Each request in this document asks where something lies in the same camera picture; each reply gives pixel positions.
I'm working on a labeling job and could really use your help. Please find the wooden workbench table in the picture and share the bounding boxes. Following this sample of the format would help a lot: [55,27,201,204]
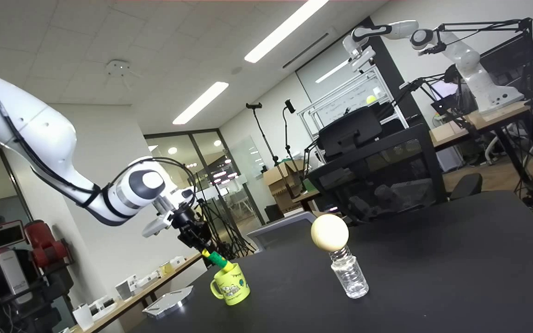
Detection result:
[429,101,533,206]

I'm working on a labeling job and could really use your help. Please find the short ceiling light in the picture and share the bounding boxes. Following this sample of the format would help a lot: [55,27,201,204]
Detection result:
[170,80,231,128]

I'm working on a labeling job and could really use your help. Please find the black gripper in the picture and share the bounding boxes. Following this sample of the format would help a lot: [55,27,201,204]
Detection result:
[168,202,216,256]

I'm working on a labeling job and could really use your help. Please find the long ceiling light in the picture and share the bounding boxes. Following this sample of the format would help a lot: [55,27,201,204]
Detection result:
[242,0,331,65]

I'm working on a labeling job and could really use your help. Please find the yellow plastic cup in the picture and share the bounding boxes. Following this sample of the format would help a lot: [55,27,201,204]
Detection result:
[208,262,251,310]

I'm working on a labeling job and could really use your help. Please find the black tripod stand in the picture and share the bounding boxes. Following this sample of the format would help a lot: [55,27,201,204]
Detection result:
[244,101,281,171]

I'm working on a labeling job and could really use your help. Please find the black equipment cart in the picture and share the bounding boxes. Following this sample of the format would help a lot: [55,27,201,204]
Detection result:
[301,108,451,225]

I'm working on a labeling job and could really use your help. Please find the white tray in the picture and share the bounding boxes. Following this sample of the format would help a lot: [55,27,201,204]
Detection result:
[142,286,194,321]

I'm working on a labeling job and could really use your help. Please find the pale yellow ball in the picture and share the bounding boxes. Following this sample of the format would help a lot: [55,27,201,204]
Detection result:
[308,213,351,254]

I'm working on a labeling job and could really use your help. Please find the red machine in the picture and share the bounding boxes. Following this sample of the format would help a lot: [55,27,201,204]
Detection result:
[0,219,73,311]

